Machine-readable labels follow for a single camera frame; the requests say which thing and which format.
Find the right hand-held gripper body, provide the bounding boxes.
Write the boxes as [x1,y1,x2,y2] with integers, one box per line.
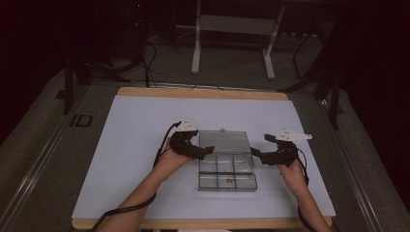
[273,128,313,167]

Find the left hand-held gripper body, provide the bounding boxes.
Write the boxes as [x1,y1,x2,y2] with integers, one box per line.
[168,117,201,160]

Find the clear plastic compartment box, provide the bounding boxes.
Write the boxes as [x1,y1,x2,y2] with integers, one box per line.
[197,128,259,193]

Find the person's left hand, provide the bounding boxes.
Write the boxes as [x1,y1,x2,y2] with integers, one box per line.
[154,138,196,182]

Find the person's right hand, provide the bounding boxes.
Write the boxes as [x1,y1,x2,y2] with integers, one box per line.
[278,158,309,191]

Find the pale blue table mat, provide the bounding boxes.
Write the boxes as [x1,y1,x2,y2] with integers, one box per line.
[71,95,337,220]

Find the black tripod stand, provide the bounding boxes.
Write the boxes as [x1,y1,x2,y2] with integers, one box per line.
[278,18,345,131]
[55,47,132,116]

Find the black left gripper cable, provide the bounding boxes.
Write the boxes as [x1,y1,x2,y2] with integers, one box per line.
[90,120,183,232]

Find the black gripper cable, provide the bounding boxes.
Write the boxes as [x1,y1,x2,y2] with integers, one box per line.
[90,120,183,232]
[294,147,321,232]

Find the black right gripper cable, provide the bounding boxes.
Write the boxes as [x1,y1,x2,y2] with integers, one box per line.
[294,147,321,232]

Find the black floor cables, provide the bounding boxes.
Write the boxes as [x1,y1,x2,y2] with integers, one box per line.
[141,18,168,89]

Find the thin black metal frame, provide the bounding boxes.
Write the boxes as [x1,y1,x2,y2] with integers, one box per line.
[292,32,323,80]

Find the white metal table frame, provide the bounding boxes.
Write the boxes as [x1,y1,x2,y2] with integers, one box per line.
[190,0,287,80]

